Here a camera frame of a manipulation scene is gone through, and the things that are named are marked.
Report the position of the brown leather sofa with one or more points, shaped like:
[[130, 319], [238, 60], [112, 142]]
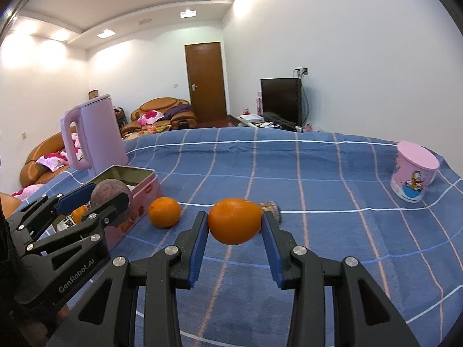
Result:
[[36, 168], [162, 103]]

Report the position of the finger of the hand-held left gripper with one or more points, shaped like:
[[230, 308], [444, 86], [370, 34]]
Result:
[[74, 198], [112, 208]]

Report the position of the square ceiling light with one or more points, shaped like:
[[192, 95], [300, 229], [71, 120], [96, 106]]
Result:
[[106, 33]]

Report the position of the pink floral pillow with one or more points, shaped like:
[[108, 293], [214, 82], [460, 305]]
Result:
[[54, 159], [150, 117]]

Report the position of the black television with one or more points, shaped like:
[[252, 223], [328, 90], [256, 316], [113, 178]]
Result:
[[281, 99]]

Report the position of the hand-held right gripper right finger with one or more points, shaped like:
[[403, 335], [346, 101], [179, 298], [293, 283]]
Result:
[[271, 256]]

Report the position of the pink electric kettle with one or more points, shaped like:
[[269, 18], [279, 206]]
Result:
[[101, 133]]

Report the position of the black rack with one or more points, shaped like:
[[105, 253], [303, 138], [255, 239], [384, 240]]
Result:
[[119, 115]]

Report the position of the purple passion fruit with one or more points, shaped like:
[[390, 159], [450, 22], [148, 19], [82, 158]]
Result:
[[108, 189]]

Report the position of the pink cartoon cup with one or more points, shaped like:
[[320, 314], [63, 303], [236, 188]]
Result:
[[412, 173]]

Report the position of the person's left hand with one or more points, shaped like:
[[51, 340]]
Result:
[[38, 330]]

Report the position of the blue plaid tablecloth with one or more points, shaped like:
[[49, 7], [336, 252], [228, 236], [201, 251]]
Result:
[[325, 224]]

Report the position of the brown wooden door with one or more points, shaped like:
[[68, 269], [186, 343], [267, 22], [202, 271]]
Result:
[[207, 83]]

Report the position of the white packet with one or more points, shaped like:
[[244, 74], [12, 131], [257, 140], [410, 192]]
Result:
[[66, 223]]

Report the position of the low coffee table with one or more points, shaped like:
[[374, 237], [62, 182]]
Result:
[[152, 131]]

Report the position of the pink bottle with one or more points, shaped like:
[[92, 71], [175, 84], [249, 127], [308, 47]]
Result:
[[258, 104]]

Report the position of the purple cloth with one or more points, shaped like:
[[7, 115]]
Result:
[[179, 110]]

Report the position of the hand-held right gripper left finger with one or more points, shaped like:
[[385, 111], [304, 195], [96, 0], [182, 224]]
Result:
[[199, 250]]

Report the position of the orange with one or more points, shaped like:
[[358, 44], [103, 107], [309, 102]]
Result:
[[235, 222], [78, 214], [164, 212]]

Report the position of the white wall socket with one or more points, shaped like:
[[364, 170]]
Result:
[[301, 71]]

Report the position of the pink tin box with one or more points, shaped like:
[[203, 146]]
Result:
[[144, 195]]

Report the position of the cut taro piece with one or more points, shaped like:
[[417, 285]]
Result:
[[273, 208]]

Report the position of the white flat box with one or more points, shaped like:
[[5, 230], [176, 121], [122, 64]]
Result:
[[251, 117]]

